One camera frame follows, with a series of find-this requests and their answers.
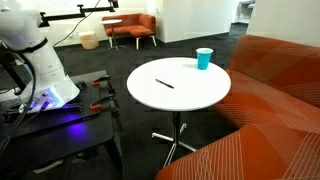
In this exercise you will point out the white power strip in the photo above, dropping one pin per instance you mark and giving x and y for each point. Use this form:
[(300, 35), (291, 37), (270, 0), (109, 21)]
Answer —
[(48, 166)]

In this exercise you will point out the small round white side table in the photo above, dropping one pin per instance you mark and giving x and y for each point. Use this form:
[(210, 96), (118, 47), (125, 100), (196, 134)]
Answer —
[(112, 22)]

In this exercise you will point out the orange sofa with white legs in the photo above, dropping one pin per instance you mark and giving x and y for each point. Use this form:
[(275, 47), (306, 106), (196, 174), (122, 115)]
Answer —
[(133, 26)]

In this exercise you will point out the beige round ottoman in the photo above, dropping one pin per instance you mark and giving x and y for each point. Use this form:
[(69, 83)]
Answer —
[(88, 40)]

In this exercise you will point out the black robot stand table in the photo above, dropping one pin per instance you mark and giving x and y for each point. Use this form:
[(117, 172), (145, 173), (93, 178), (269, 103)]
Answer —
[(76, 133)]

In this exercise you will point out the blue plastic cup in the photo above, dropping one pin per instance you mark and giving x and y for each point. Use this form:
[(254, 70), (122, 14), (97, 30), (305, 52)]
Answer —
[(203, 60)]

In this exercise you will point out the large orange patterned sofa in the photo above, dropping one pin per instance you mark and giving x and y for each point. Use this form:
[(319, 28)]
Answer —
[(266, 110)]

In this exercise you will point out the black mounting plate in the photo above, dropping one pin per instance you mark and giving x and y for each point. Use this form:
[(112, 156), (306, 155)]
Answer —
[(86, 96)]

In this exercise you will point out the black pen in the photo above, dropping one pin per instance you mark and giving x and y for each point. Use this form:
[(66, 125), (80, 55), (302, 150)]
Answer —
[(164, 83)]

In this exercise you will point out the round white pedestal table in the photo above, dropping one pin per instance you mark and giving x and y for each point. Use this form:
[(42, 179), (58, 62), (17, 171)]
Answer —
[(178, 85)]

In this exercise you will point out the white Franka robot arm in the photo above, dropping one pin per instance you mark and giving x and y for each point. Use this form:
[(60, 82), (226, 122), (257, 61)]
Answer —
[(40, 66)]

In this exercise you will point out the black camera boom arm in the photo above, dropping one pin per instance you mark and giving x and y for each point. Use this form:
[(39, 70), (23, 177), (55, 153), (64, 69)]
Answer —
[(66, 15)]

